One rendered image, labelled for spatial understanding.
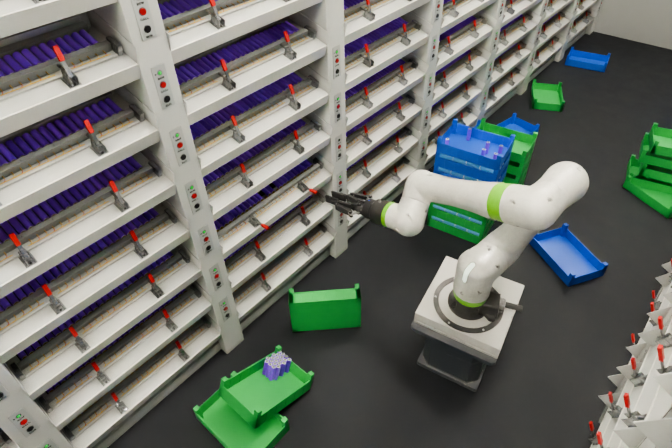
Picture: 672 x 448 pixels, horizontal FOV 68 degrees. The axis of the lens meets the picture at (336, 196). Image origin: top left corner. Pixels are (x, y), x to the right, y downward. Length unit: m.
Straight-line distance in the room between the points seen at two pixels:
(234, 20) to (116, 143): 0.48
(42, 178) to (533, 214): 1.25
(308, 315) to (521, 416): 0.90
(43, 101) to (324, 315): 1.37
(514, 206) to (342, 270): 1.20
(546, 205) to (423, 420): 1.00
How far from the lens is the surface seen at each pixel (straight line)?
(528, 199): 1.44
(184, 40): 1.45
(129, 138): 1.44
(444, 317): 1.89
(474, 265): 1.74
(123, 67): 1.37
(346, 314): 2.17
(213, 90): 1.58
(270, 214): 1.96
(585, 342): 2.42
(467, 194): 1.56
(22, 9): 1.24
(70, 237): 1.50
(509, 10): 3.30
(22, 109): 1.29
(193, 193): 1.62
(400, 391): 2.11
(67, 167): 1.40
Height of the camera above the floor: 1.85
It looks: 40 degrees down
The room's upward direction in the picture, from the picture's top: 2 degrees counter-clockwise
